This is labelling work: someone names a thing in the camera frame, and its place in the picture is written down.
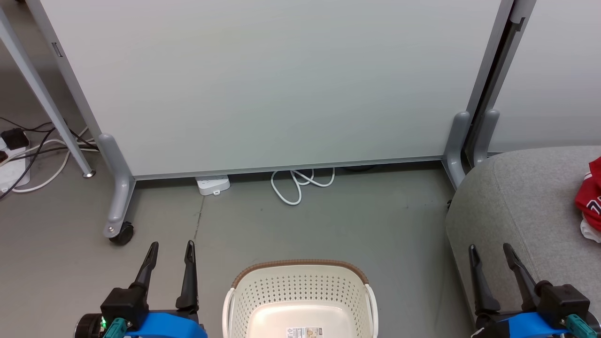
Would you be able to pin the small white power strip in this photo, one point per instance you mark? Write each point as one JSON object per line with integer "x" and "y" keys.
{"x": 212, "y": 184}

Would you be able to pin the blue right wrist camera box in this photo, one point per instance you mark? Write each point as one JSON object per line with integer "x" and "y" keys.
{"x": 526, "y": 326}

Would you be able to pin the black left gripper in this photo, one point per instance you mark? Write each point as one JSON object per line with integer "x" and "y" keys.
{"x": 124, "y": 305}

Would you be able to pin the black power adapter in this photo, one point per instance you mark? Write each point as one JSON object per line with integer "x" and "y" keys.
{"x": 14, "y": 139}

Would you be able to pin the cream perforated laundry basket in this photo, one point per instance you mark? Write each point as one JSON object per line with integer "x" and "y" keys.
{"x": 300, "y": 286}

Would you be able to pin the blue left wrist camera box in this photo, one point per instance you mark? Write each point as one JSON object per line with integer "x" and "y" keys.
{"x": 169, "y": 326}

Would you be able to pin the grey metal table leg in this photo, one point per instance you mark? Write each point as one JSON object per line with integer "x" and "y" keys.
{"x": 42, "y": 94}

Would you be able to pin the paper label inside basket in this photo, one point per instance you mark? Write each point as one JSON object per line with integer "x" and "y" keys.
{"x": 304, "y": 333}

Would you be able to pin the large white power strip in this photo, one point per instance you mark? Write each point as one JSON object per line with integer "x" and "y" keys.
{"x": 13, "y": 171}

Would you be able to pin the grey partition leg with caster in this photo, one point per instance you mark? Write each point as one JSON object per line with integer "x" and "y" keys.
{"x": 117, "y": 188}

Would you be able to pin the blue wrist camera box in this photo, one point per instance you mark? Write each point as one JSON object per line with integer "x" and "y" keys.
{"x": 169, "y": 326}
{"x": 526, "y": 326}

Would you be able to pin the black caster wheel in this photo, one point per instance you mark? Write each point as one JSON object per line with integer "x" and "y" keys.
{"x": 123, "y": 234}

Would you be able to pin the wide white partition panel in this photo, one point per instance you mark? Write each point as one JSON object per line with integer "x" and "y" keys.
{"x": 281, "y": 80}

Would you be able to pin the grey fabric sofa seat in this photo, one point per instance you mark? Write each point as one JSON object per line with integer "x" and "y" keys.
{"x": 516, "y": 206}

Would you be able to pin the narrow white partition panel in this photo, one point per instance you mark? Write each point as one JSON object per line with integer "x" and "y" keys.
{"x": 554, "y": 75}

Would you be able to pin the red white basketball jersey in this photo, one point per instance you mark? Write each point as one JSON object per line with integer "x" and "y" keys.
{"x": 592, "y": 192}

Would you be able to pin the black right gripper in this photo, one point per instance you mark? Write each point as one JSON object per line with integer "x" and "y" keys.
{"x": 563, "y": 300}

